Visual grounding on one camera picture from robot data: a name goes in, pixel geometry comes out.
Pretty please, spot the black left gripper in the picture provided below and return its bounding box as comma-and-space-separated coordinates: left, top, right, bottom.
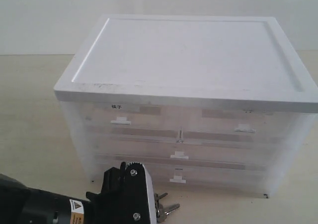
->
83, 162, 129, 224

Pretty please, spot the key bunch with blue fob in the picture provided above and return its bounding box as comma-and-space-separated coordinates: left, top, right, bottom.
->
154, 192, 180, 224

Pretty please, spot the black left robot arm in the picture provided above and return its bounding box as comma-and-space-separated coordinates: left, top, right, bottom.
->
0, 162, 126, 224

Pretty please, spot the white translucent drawer cabinet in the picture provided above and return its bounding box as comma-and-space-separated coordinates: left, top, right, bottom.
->
54, 15, 318, 198

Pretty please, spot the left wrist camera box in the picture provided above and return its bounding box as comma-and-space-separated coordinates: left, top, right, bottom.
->
122, 162, 157, 224

